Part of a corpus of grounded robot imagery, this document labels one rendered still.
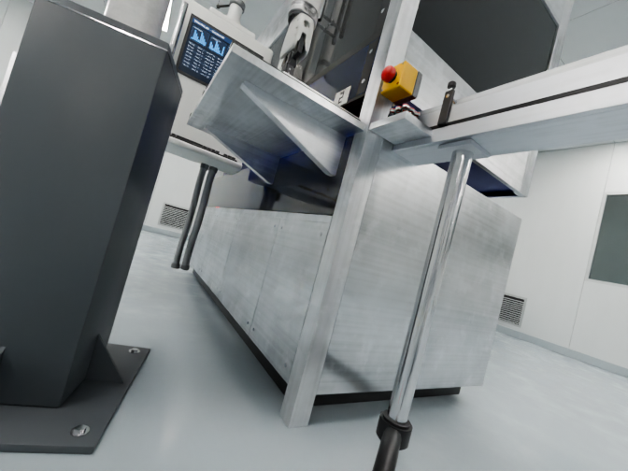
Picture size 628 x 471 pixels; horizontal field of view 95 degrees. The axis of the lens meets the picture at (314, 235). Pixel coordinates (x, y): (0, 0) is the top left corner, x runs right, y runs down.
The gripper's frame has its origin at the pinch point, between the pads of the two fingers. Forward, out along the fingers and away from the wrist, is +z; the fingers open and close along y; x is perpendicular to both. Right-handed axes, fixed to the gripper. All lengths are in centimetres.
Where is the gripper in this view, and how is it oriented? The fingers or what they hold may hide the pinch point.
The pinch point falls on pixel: (286, 74)
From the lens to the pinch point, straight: 93.2
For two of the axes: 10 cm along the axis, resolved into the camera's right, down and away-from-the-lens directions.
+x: -8.2, -2.5, -5.2
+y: -5.2, -1.0, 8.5
